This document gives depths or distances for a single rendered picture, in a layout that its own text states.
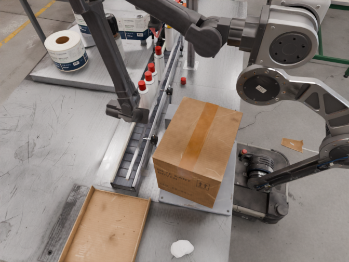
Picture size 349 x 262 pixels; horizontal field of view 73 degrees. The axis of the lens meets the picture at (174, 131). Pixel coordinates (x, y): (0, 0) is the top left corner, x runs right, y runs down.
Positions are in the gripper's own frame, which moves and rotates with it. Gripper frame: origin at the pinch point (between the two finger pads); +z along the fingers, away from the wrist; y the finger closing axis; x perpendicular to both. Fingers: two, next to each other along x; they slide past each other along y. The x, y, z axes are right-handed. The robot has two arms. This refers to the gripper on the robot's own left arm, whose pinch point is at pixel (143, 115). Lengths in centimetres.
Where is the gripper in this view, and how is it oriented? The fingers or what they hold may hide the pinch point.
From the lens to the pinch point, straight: 113.6
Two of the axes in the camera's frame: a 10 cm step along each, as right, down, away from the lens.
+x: -1.4, 9.9, 1.0
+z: 1.6, -0.7, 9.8
